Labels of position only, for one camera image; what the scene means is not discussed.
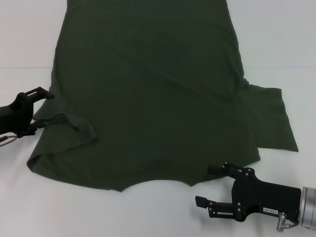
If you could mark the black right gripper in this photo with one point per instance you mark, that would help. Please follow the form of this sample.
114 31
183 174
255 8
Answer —
264 197

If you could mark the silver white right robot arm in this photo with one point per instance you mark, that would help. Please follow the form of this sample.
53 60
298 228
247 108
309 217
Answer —
308 207

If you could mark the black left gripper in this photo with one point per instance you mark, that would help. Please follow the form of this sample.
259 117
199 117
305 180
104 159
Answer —
17 116

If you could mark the dark green t-shirt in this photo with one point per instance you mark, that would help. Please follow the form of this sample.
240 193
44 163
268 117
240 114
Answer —
153 98

